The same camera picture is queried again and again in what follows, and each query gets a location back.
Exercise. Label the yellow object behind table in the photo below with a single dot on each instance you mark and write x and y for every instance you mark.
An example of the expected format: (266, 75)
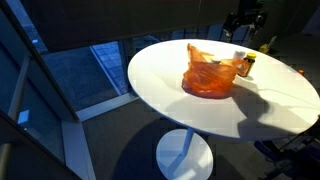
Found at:
(264, 48)

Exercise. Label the white table pedestal base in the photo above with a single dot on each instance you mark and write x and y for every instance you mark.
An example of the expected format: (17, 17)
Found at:
(182, 154)

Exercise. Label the yellow cap vitamin bottle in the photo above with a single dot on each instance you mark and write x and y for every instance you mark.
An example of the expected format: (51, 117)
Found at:
(247, 64)

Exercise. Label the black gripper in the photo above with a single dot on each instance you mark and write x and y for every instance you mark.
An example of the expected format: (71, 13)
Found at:
(255, 19)

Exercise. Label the orange plastic bag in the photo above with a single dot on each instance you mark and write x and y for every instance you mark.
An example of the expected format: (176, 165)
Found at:
(209, 79)

